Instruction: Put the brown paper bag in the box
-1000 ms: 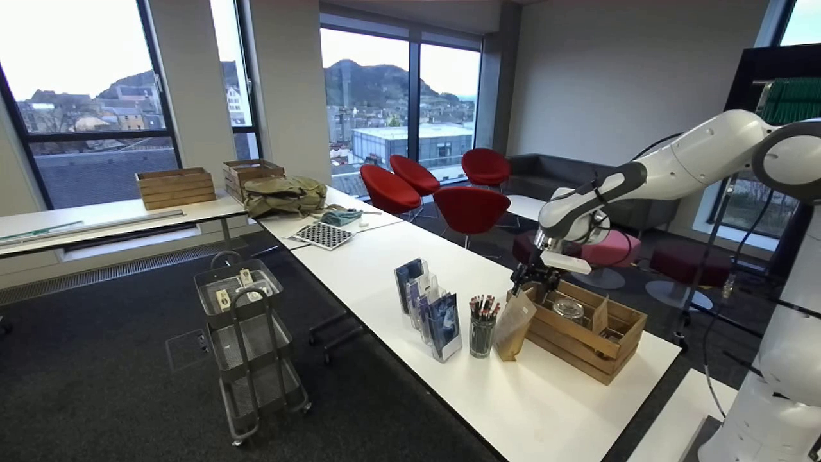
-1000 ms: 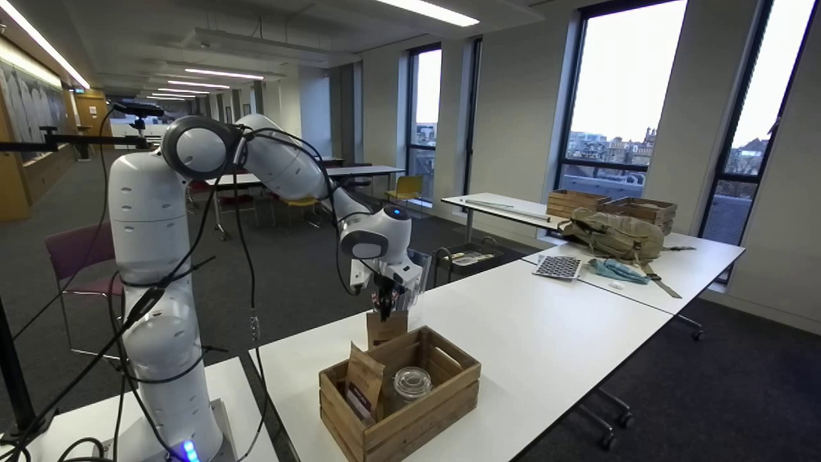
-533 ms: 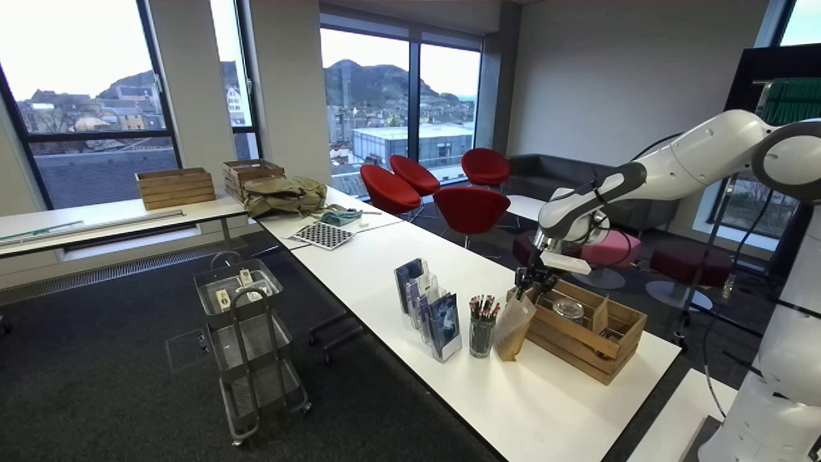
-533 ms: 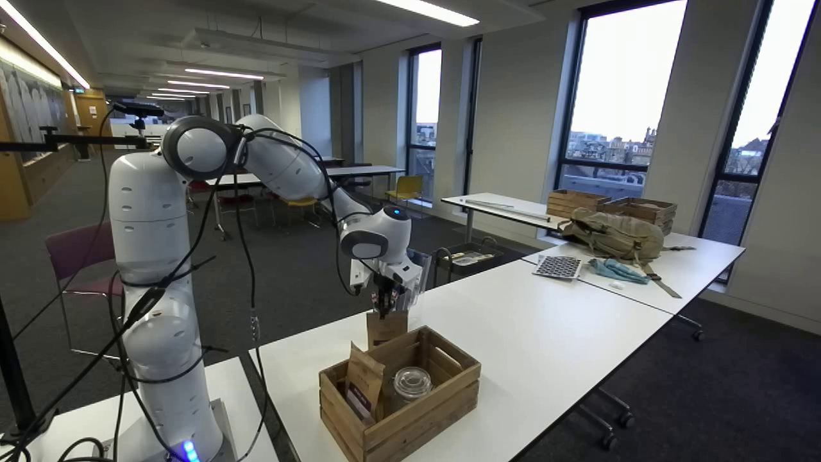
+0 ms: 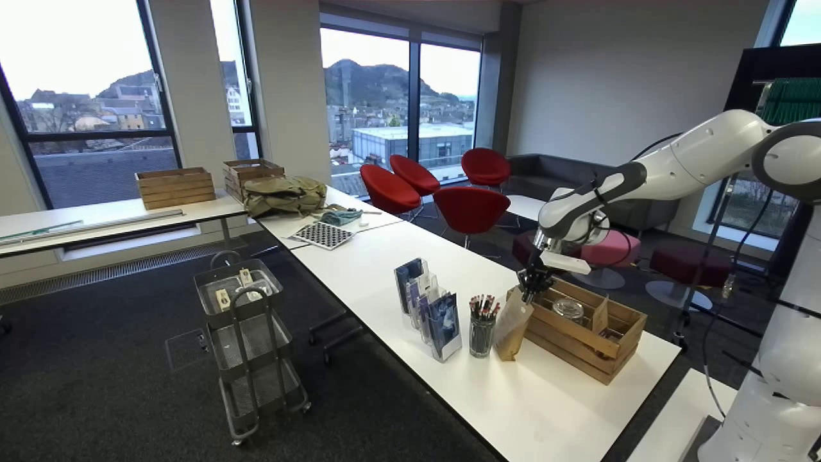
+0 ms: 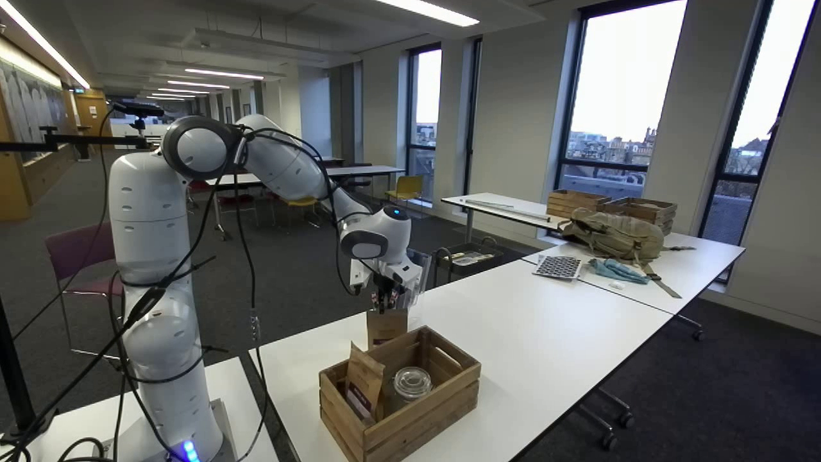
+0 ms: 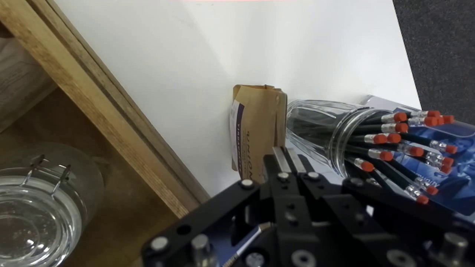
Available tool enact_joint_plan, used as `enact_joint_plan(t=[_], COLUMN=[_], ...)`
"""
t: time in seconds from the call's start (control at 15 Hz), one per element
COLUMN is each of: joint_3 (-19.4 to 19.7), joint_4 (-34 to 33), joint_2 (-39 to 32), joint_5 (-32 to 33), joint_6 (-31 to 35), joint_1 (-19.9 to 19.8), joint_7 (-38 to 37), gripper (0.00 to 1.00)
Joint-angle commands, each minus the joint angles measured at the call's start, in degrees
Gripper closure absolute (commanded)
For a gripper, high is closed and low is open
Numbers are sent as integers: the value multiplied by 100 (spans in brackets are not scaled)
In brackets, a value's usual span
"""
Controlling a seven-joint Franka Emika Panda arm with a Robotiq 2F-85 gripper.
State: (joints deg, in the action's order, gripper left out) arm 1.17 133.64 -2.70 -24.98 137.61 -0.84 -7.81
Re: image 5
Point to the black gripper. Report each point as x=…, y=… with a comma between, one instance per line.
x=540, y=280

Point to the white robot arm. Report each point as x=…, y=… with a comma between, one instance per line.
x=708, y=156

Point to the dark wooden box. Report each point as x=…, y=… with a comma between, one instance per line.
x=253, y=170

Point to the cardboard box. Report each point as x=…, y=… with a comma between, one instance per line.
x=176, y=189

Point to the clear glass jar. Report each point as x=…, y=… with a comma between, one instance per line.
x=568, y=309

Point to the metal pen cup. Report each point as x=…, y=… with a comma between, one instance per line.
x=480, y=336

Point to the wooden slat crate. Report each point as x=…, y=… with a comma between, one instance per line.
x=580, y=354

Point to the small white coffee table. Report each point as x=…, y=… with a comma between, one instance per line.
x=523, y=207

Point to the pink round ottoman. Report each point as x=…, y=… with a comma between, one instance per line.
x=610, y=251

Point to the leaflet stand with blue brochures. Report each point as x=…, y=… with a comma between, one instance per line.
x=439, y=325

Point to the red lounge chair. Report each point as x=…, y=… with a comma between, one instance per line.
x=388, y=191
x=415, y=173
x=469, y=209
x=485, y=166

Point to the dark grey sofa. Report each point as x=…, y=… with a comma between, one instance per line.
x=548, y=175

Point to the teal pouch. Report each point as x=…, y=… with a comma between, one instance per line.
x=342, y=218

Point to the olive green backpack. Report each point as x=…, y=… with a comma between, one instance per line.
x=283, y=196

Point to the white side table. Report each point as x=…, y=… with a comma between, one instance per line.
x=110, y=220

